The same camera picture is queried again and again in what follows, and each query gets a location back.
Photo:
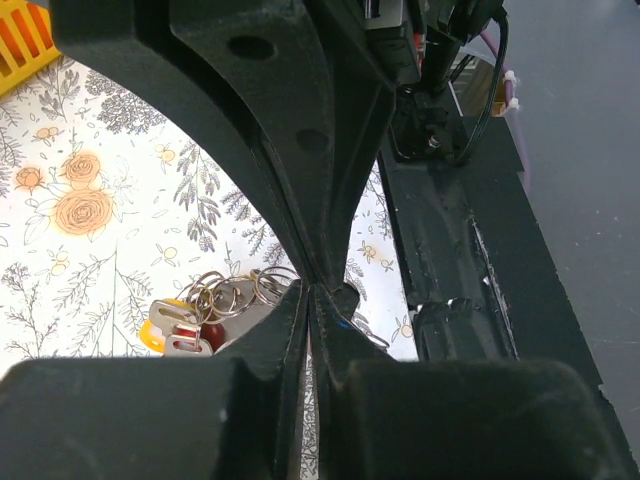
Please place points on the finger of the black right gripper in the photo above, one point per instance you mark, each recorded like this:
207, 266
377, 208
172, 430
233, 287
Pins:
298, 112
131, 43

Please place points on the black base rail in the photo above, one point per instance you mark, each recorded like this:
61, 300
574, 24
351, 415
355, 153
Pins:
475, 267

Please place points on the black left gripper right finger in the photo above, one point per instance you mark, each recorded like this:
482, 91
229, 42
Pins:
380, 418

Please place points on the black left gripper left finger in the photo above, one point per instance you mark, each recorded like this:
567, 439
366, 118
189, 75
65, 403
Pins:
234, 415

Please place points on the silver key under yellow tag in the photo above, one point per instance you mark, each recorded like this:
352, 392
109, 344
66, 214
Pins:
170, 315

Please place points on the red key tag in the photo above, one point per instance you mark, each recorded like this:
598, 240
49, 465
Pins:
214, 334

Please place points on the yellow plastic basket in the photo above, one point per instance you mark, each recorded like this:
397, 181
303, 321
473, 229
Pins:
26, 41

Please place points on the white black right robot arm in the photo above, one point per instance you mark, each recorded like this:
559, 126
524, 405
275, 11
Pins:
416, 42

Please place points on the yellow key tag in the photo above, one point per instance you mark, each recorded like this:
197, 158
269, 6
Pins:
152, 337

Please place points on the silver key with dark head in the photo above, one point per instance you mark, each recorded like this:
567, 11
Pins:
185, 346

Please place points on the steel disc with keyrings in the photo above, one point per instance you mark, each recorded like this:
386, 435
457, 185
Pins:
216, 298

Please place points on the floral table mat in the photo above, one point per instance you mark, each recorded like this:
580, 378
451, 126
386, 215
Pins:
107, 206

